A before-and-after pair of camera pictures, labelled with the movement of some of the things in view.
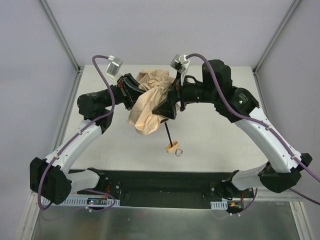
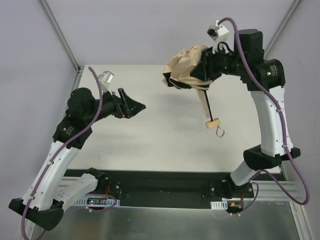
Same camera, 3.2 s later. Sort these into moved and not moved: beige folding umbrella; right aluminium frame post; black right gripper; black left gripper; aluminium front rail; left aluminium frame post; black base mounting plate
Moved: black right gripper; beige folding umbrella; black left gripper
Not moved: black base mounting plate; left aluminium frame post; aluminium front rail; right aluminium frame post
